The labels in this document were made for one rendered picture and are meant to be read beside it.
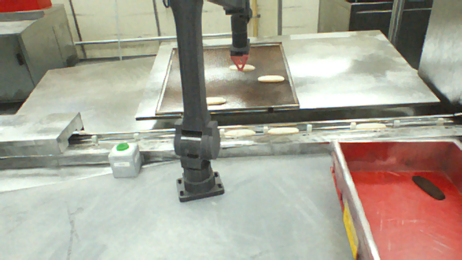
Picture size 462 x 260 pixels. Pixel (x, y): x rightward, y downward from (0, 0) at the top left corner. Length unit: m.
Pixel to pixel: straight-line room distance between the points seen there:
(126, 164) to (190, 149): 0.23
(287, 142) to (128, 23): 4.12
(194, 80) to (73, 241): 0.46
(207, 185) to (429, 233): 0.52
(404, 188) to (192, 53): 0.63
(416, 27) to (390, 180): 2.13
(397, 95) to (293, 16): 3.28
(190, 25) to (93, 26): 4.38
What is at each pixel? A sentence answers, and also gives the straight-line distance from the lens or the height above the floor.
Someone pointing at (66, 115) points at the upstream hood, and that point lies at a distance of 1.27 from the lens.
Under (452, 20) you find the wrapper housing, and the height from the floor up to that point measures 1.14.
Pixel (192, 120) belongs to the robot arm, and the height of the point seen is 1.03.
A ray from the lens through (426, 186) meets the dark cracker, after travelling 0.99.
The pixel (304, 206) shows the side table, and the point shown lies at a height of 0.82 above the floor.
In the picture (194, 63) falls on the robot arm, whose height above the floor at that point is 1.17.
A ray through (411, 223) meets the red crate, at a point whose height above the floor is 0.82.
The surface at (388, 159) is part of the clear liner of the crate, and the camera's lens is 1.00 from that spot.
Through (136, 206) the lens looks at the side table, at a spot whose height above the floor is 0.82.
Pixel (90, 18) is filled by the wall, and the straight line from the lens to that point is 5.10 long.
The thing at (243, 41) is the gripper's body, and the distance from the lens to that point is 1.24.
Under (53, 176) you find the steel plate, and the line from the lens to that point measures 1.15.
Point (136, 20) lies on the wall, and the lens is 4.91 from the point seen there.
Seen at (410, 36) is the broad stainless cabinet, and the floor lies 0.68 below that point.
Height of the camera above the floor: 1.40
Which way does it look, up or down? 29 degrees down
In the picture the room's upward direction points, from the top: 4 degrees counter-clockwise
